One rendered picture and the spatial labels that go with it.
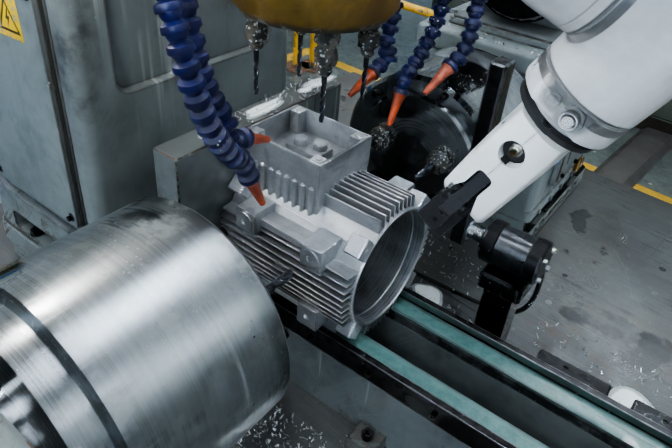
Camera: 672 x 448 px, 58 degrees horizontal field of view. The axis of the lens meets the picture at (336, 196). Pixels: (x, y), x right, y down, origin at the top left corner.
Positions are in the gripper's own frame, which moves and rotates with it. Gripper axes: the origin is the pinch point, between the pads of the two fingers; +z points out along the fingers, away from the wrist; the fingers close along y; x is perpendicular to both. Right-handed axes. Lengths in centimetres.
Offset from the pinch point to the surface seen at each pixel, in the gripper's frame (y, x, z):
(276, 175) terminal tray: 0.8, 15.8, 16.0
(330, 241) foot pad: -1.3, 5.5, 13.8
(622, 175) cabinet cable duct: 244, -45, 105
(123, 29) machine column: -4.6, 38.9, 13.5
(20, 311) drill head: -31.9, 14.6, 9.5
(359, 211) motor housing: 2.3, 6.0, 10.9
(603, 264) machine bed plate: 56, -27, 27
